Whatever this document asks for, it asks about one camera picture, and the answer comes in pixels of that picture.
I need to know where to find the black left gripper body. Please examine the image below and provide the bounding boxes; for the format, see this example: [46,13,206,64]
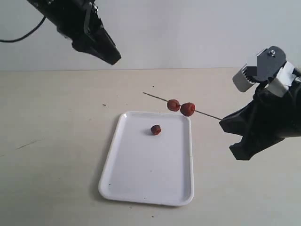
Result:
[57,4,103,51]

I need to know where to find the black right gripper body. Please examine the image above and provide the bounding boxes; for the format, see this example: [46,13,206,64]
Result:
[251,84,301,138]

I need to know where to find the brown meatball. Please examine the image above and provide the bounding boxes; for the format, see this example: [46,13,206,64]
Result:
[166,99,181,112]
[150,125,161,136]
[180,102,196,117]

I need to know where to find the thin metal skewer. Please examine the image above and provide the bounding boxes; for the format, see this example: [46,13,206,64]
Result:
[143,92,222,121]

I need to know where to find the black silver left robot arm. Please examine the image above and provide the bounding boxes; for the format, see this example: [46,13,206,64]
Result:
[29,0,121,65]

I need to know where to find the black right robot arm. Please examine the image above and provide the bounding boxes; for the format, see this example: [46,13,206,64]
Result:
[219,81,301,161]

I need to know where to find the white rectangular plastic tray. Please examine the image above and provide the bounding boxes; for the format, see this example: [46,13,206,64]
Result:
[98,111,194,207]

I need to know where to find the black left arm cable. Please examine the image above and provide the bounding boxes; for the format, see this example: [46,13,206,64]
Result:
[0,16,47,43]

